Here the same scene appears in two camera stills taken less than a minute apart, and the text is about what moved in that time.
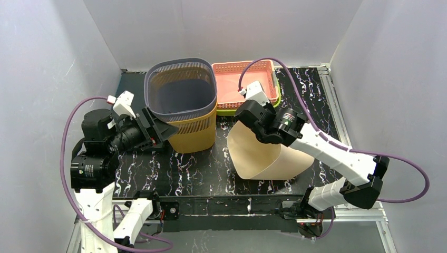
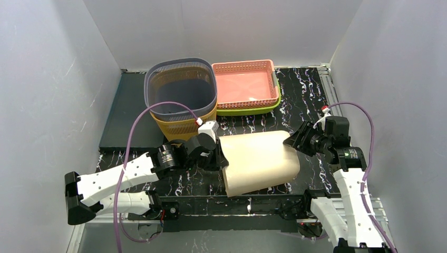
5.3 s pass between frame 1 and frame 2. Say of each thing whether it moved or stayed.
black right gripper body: moved
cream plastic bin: moved
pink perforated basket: stayed
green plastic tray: stayed
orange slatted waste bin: stayed
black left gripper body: moved
